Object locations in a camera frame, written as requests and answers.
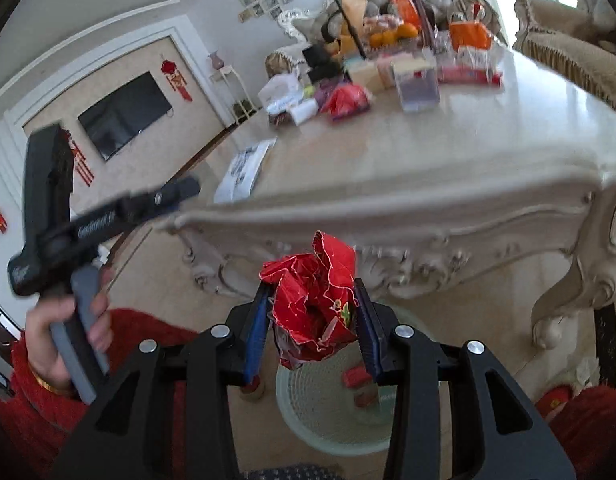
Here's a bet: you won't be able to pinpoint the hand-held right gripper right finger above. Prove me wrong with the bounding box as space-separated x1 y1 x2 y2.
353 277 578 480

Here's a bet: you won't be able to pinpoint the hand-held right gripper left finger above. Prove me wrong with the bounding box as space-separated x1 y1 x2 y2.
50 282 276 480

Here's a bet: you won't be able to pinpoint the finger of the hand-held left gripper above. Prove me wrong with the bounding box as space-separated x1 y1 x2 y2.
130 176 201 228

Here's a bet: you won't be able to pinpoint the red foil wrapper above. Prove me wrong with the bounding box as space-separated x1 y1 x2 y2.
259 231 359 371

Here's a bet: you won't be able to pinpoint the pale green waste basket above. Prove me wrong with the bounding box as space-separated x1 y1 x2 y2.
275 302 441 456

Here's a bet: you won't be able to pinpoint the beige box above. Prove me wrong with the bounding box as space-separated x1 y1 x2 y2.
348 60 384 93

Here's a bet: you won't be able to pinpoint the person's left forearm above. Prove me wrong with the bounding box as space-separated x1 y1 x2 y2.
0 340 89 480

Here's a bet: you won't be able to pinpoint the person's left hand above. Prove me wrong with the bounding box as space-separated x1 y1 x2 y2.
26 270 113 395

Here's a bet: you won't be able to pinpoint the small red packet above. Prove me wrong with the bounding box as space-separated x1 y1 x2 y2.
344 366 374 390

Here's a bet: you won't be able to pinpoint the small red round object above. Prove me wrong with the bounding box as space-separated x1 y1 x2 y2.
240 377 265 402

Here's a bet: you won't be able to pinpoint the white printed leaflet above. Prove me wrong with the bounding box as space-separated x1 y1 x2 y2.
213 137 278 206

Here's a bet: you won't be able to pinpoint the white side stand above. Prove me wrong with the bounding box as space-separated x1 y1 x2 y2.
209 66 259 126

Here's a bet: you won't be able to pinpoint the person's dotted navy trousers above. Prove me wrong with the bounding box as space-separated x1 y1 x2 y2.
238 462 349 480

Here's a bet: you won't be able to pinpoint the white plastic bag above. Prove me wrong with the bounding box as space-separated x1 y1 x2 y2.
258 72 309 113

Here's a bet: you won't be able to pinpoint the white packet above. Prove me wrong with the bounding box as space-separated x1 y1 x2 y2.
288 100 319 126

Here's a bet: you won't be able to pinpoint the ornate white carved table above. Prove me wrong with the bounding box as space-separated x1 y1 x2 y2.
155 35 616 353

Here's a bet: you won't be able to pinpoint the red plastic bag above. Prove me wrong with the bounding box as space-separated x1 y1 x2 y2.
320 82 374 122

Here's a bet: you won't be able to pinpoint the black box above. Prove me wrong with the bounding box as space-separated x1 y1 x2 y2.
302 45 341 83

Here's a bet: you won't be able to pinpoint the person's red sweater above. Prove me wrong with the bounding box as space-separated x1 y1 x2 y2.
88 307 616 480

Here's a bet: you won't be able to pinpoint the black selfie stick tripod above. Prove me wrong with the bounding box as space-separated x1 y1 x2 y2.
308 0 369 60

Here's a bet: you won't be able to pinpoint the clear plastic box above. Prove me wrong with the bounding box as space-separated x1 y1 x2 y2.
392 57 441 113

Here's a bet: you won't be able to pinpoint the tan paper bag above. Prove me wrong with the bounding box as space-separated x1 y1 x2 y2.
338 0 374 41

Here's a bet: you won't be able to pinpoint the pink snack bag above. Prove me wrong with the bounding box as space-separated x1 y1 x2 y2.
363 15 404 36

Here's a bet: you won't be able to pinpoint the long red flat packet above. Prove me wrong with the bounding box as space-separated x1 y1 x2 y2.
437 65 504 87

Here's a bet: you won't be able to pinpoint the orange snack packet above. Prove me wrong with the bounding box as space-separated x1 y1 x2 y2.
388 0 421 26

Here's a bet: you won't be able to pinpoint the orange gift bag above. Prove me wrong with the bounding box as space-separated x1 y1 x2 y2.
448 2 494 53

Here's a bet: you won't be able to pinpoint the beige fringed armchair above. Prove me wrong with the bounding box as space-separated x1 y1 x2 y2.
513 0 616 121

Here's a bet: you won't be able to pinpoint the red tassel wall ornament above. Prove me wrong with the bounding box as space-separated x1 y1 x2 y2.
60 130 95 187

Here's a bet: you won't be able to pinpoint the black wall television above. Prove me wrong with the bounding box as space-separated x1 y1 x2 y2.
77 71 173 162

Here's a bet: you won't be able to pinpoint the red knot wall ornament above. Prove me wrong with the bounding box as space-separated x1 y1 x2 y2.
160 57 194 103

